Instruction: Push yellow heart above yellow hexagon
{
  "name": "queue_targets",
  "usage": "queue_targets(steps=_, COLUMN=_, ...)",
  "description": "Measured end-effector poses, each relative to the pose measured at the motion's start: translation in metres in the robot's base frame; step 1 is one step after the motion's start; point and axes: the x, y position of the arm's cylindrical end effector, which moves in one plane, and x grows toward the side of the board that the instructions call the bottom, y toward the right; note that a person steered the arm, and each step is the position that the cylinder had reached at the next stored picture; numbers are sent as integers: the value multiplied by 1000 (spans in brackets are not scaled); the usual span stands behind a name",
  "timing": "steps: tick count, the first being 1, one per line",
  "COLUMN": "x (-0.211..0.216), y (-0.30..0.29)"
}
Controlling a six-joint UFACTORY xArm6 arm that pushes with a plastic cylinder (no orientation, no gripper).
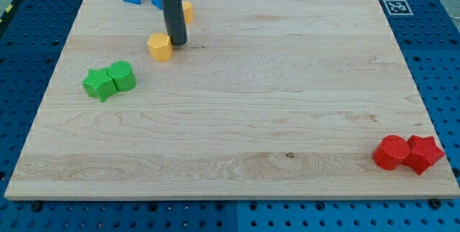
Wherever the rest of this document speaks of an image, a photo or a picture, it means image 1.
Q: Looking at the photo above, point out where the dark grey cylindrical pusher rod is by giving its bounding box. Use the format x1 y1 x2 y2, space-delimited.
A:
161 0 188 46

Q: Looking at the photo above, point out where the yellow heart block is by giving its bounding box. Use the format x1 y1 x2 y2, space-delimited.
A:
183 1 194 24

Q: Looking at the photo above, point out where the yellow hexagon block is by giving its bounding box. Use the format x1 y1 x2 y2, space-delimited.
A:
147 32 173 62

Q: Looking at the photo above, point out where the green cylinder block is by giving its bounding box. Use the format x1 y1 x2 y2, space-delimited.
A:
108 61 137 92

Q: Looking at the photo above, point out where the green star block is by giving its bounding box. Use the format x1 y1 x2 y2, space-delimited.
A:
82 68 118 103

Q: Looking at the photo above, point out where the light wooden board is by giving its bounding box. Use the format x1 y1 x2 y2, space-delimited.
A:
5 0 459 201

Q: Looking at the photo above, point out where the white fiducial marker tag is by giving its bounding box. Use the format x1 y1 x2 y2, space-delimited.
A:
382 0 413 16

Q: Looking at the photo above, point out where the red cylinder block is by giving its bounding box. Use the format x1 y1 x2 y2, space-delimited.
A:
372 134 410 170

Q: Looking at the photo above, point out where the red star block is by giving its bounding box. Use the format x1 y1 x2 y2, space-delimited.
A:
402 135 445 175

